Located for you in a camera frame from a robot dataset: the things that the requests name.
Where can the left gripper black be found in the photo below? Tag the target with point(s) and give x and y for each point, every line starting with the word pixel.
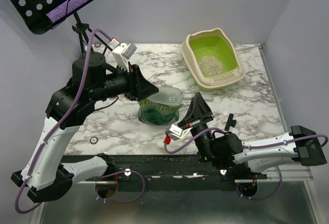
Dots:
pixel 139 87

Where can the black binder clip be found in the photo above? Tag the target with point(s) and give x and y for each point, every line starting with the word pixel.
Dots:
pixel 231 122

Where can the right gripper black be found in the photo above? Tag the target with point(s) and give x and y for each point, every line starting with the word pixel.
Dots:
pixel 196 120

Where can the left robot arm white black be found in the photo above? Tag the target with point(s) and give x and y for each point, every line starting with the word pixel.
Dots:
pixel 93 80

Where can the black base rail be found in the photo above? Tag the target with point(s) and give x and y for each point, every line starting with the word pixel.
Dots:
pixel 175 173

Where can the green beige litter box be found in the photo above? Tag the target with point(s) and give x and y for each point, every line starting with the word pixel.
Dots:
pixel 212 42

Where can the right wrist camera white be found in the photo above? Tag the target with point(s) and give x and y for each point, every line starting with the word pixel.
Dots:
pixel 175 133

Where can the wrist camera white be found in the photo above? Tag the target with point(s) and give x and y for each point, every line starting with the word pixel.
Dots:
pixel 175 133
pixel 122 54

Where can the translucent plastic scoop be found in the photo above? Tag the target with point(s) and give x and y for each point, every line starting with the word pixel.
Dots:
pixel 171 96

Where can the green litter bag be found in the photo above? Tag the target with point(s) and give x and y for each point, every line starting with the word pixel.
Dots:
pixel 158 114

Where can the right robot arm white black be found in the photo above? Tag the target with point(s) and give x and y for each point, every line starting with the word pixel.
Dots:
pixel 226 150

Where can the cat litter pile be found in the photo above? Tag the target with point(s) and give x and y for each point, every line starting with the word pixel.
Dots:
pixel 210 65

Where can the microphone with purple handle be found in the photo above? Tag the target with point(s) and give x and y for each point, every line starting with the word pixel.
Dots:
pixel 64 9

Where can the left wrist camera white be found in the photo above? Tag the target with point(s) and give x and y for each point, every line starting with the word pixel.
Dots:
pixel 122 54

